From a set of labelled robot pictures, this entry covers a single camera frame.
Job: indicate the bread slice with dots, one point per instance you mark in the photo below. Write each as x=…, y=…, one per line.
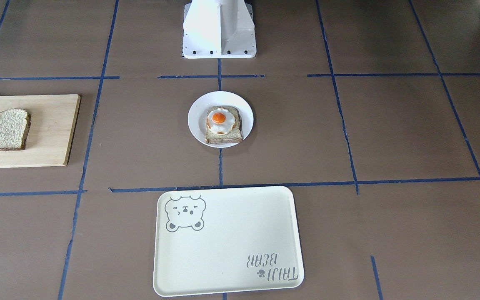
x=235, y=136
x=14, y=129

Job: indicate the fried egg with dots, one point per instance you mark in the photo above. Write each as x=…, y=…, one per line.
x=220, y=121

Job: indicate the cream bear tray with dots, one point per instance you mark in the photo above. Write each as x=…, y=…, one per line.
x=226, y=240

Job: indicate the wooden cutting board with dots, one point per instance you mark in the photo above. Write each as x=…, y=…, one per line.
x=51, y=132

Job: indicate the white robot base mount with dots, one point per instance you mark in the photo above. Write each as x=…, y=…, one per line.
x=218, y=29

